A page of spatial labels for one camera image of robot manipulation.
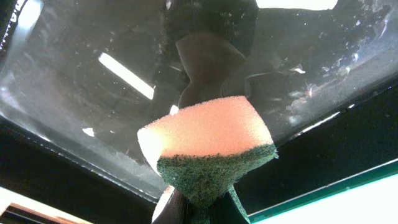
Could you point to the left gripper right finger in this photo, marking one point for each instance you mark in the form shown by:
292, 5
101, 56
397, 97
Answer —
225, 207

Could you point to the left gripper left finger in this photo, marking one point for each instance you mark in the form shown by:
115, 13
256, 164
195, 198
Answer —
172, 208

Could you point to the teal plastic serving tray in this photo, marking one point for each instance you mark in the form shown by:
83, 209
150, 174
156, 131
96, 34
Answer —
360, 179

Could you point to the green and pink sponge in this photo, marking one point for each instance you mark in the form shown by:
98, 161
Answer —
204, 149

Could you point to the black rectangular tray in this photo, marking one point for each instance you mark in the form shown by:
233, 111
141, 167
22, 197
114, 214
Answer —
80, 78

